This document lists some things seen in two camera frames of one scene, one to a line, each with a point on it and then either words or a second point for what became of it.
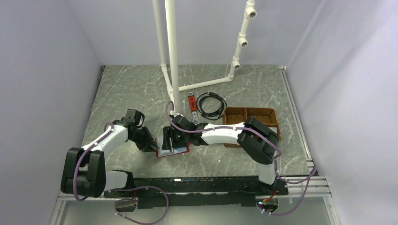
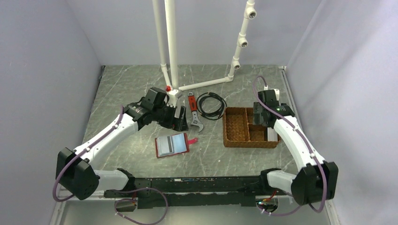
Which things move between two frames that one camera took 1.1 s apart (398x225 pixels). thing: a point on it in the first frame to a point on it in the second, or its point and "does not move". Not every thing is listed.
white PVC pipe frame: (171, 71) does not move
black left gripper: (145, 146) to (174, 123)
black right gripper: (169, 131) to (257, 118)
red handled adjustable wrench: (193, 107) does not move
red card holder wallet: (163, 153) does not move
